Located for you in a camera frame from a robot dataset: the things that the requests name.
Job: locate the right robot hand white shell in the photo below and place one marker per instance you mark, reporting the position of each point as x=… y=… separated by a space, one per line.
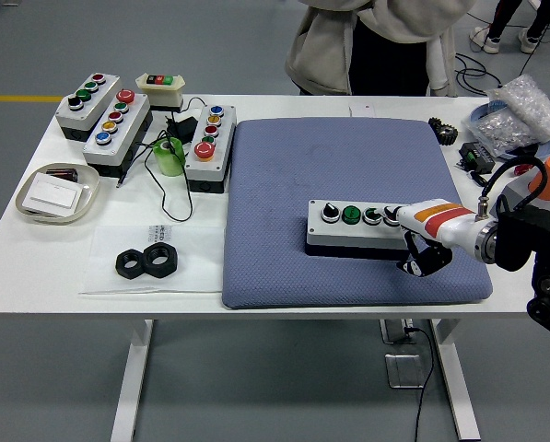
x=440 y=221

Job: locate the grey four-button control box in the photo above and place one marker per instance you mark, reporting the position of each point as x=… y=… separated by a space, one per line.
x=348 y=235

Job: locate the five-button box red mushroom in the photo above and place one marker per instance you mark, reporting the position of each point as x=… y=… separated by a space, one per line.
x=224 y=138
x=127 y=126

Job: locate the black module with green terminal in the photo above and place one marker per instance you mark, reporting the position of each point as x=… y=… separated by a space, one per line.
x=475 y=156

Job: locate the grey box under orange knob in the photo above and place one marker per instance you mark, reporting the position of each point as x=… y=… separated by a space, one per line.
x=516 y=191

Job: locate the black gear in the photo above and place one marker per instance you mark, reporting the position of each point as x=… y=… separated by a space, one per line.
x=447 y=136

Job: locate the small red item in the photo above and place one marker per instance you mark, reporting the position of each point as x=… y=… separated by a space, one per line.
x=523 y=169

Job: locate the clear bag of silver parts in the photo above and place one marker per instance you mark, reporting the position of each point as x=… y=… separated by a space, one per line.
x=500 y=129

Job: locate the small white card box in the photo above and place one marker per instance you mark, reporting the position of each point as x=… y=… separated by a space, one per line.
x=362 y=109

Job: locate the bubble wrap bag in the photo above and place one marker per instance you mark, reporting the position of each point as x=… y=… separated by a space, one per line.
x=528 y=106

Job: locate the metal floor socket plate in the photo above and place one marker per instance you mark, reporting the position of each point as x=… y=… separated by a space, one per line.
x=403 y=370

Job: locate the white table leg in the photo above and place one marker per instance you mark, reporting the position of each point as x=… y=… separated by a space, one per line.
x=456 y=382
x=134 y=377

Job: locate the blue-grey mat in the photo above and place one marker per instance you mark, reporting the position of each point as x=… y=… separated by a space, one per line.
x=279 y=184

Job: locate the person with white shoes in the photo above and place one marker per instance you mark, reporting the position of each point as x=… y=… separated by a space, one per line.
x=491 y=43

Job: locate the clear printed plastic bag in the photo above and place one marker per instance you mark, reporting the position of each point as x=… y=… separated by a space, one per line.
x=196 y=267

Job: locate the green tape roll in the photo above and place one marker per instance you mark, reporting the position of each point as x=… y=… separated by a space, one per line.
x=171 y=159

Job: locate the black hex nut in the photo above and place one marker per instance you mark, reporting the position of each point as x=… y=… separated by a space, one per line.
x=164 y=269
x=132 y=271

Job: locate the grey box with four buttons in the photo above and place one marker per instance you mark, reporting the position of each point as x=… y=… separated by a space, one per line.
x=101 y=99

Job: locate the dark brown small item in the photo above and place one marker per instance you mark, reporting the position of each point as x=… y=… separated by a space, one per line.
x=65 y=175

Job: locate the beige tray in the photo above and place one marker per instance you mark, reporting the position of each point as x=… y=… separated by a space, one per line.
x=58 y=220

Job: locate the cream three-button switch box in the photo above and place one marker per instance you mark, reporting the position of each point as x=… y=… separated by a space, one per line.
x=164 y=94

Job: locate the white wall switch plate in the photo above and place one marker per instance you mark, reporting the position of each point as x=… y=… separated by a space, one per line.
x=53 y=193

